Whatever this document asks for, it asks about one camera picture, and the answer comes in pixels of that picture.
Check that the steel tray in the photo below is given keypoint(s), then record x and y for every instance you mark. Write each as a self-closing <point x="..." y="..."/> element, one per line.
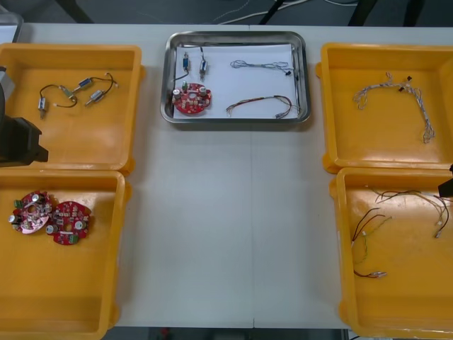
<point x="233" y="38"/>

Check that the group of metal solenoids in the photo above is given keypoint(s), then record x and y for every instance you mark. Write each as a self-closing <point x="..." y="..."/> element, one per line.
<point x="84" y="84"/>

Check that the grey plastic container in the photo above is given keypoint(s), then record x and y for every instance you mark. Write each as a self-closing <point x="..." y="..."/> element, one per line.
<point x="10" y="21"/>

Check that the metal solenoid with blue label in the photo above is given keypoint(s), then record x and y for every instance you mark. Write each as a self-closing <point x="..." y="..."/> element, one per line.
<point x="185" y="63"/>
<point x="203" y="67"/>

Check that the yellow-orange plastic bin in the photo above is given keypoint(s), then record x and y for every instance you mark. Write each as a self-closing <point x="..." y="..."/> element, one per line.
<point x="70" y="283"/>
<point x="106" y="148"/>
<point x="407" y="248"/>
<point x="389" y="120"/>

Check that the white paper sheet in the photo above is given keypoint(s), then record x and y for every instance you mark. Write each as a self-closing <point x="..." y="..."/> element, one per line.
<point x="247" y="88"/>

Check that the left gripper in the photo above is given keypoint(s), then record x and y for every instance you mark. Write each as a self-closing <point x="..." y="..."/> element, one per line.
<point x="8" y="145"/>

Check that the round red circuit board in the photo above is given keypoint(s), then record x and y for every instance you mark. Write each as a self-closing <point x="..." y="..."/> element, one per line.
<point x="31" y="212"/>
<point x="69" y="223"/>
<point x="193" y="101"/>

